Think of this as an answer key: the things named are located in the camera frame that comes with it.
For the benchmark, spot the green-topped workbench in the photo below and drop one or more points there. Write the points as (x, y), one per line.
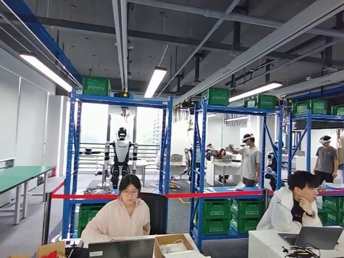
(19, 174)

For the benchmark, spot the white black humanoid robot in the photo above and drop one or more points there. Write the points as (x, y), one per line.
(187, 160)
(271, 163)
(121, 151)

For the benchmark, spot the white ceiling light strip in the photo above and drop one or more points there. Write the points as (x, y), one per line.
(155, 82)
(255, 90)
(45, 71)

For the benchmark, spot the person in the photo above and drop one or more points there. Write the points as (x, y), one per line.
(222, 153)
(250, 160)
(210, 151)
(327, 160)
(118, 217)
(279, 210)

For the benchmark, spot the green plastic crate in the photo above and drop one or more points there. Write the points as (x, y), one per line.
(243, 225)
(216, 97)
(319, 106)
(216, 226)
(332, 217)
(338, 110)
(96, 86)
(215, 209)
(301, 107)
(333, 203)
(262, 102)
(247, 208)
(87, 215)

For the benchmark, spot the white desk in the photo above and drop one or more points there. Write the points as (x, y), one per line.
(222, 171)
(263, 245)

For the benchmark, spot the black office chair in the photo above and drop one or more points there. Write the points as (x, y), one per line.
(158, 213)

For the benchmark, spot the red barrier tape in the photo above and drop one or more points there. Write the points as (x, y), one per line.
(215, 194)

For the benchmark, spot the white VR headset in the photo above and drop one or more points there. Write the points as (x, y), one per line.
(248, 138)
(324, 140)

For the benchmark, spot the open cardboard box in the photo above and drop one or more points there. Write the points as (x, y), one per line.
(158, 249)

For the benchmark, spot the grey laptop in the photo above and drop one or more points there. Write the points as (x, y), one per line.
(121, 249)
(314, 236)

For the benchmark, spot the small cardboard box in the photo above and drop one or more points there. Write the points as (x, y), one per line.
(50, 248)

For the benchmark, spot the steel barrier post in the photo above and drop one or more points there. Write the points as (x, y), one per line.
(265, 199)
(46, 220)

